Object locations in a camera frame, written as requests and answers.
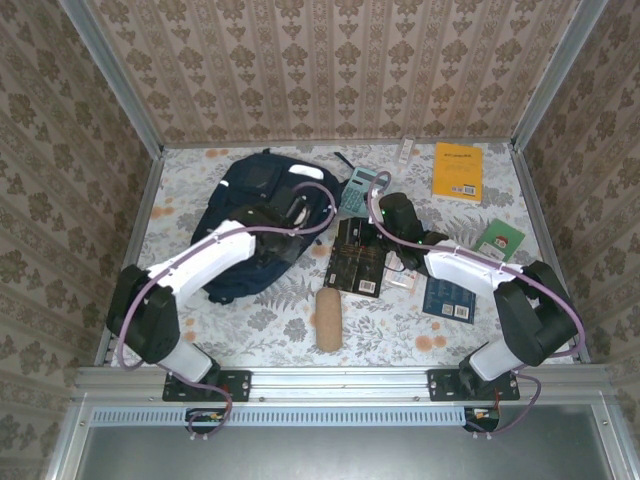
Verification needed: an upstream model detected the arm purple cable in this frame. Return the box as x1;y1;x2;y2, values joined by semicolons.
367;170;586;441
115;180;337;444

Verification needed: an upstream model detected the aluminium back rail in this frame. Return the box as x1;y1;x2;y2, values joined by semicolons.
162;140;516;150

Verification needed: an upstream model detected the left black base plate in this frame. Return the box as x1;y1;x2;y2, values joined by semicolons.
162;369;252;403

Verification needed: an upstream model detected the grey metal sheet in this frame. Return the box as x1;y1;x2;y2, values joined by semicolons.
74;403;624;480

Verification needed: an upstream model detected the teal calculator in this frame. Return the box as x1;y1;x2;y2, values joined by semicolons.
341;166;392;217

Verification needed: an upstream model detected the black book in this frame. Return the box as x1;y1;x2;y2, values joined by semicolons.
323;217;389;300

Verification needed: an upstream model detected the tan cork pencil case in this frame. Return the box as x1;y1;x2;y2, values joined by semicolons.
314;288;344;353

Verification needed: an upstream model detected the aluminium mounting rail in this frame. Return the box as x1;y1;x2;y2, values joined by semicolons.
74;364;614;401

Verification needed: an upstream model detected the clear plastic stationery package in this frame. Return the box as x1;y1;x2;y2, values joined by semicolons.
382;249;421;291

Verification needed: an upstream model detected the slotted grey cable duct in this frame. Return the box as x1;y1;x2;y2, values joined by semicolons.
89;405;501;427

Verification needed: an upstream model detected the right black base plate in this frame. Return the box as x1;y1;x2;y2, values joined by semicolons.
427;368;521;403

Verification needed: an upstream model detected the blue book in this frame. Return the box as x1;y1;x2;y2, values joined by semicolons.
422;273;477;325

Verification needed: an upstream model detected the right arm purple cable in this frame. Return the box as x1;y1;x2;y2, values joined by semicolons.
367;170;586;441

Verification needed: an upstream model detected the aluminium side rail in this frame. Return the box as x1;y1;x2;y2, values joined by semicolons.
94;149;166;369
509;144;592;364

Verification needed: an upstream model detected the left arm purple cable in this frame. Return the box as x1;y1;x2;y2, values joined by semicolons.
115;180;337;444

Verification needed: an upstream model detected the aluminium frame post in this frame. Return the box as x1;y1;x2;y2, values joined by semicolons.
512;0;612;149
58;0;165;159

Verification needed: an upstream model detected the small controller board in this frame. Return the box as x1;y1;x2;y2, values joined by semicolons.
185;407;232;435
463;407;502;432

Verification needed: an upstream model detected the yellow book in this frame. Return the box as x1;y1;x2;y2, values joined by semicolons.
431;141;485;204

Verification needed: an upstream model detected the navy blue backpack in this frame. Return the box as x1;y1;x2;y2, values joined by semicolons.
190;148;354;305

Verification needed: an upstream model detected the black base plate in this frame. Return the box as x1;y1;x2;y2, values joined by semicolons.
427;368;521;403
162;369;252;403

